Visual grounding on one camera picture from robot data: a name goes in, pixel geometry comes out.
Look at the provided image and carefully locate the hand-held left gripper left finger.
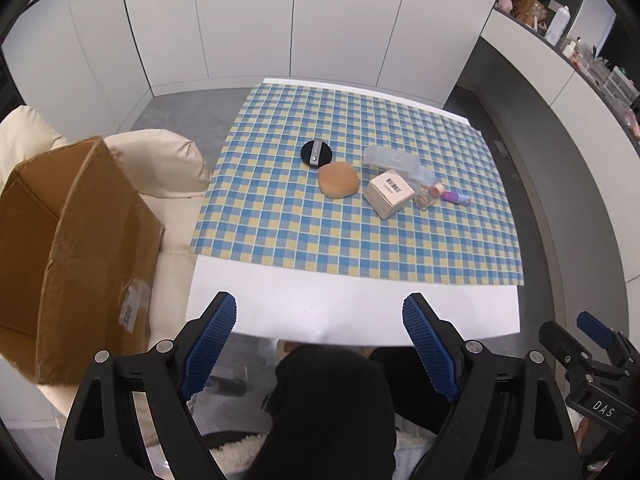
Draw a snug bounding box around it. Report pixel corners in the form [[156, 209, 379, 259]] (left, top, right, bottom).
[[56, 291, 238, 480]]

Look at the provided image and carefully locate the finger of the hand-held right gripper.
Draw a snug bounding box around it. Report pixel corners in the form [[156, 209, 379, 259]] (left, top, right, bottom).
[[539, 321, 601, 381], [576, 311, 633, 366]]

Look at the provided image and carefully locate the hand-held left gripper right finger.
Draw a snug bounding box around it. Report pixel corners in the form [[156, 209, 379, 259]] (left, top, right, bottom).
[[402, 293, 583, 480]]

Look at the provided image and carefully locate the large cardboard box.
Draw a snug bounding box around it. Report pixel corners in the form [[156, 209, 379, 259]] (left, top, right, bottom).
[[0, 136, 166, 387]]

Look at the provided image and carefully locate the clear bottle with pink cap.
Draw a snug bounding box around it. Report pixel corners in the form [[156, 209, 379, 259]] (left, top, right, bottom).
[[413, 183, 447, 211]]

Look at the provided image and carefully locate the small white carton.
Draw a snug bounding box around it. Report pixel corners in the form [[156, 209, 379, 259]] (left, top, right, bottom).
[[363, 170, 417, 221]]

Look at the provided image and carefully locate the tan makeup sponge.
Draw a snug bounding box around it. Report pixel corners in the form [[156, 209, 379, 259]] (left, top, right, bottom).
[[317, 162, 360, 199]]

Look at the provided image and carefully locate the white table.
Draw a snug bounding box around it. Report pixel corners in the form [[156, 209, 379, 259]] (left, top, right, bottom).
[[185, 77, 523, 348]]

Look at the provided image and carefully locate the cream fleece-lined jacket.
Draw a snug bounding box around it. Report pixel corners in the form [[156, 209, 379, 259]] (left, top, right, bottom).
[[207, 422, 436, 480]]

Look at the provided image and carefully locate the blue yellow checkered tablecloth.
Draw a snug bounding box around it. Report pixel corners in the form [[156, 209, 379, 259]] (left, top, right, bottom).
[[190, 80, 523, 287]]

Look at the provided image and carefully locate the cream padded chair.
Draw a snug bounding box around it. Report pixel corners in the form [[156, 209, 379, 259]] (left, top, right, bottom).
[[0, 105, 213, 421]]

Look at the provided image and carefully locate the clear drawer organizer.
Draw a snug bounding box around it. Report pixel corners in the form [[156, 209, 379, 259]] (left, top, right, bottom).
[[602, 67, 640, 106]]

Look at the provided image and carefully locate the white counter cabinet dark top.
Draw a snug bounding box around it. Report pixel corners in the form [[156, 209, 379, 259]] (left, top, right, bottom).
[[450, 7, 640, 291]]

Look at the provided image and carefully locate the white spray bottle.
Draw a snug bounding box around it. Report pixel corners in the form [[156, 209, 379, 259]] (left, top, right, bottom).
[[544, 5, 571, 46]]

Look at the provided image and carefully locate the small brown cardboard box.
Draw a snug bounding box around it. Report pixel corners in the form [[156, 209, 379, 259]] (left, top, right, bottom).
[[512, 0, 546, 23]]

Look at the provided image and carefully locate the white built-in wardrobe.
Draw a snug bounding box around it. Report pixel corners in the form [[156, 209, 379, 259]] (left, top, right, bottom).
[[0, 0, 513, 111]]

